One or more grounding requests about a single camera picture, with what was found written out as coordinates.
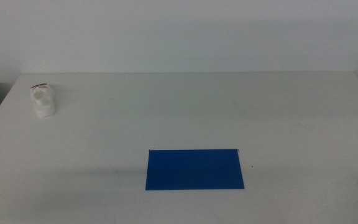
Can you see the blue rectangular mat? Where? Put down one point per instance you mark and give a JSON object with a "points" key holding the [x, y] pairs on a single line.
{"points": [[194, 171]]}

